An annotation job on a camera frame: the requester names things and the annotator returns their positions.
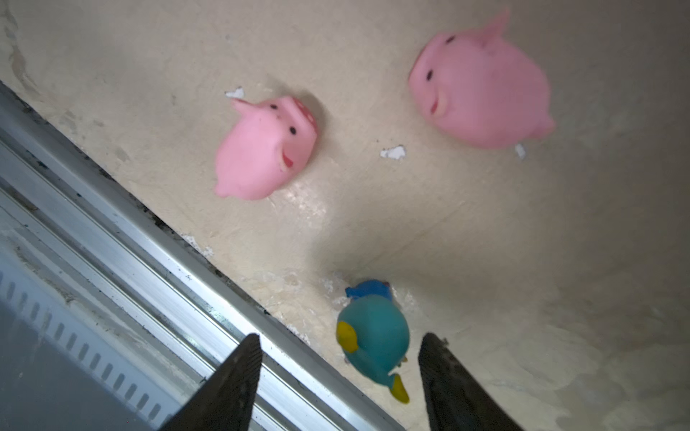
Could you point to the pink pig toy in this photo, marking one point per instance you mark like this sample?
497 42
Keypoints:
481 89
269 145

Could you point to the teal penguin toy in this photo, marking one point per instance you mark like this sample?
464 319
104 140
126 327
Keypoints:
374 335

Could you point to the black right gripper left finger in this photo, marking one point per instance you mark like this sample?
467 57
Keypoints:
225 401

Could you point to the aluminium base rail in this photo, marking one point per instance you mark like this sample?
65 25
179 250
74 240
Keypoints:
104 282

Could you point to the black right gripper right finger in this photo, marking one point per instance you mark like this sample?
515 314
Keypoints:
454 399

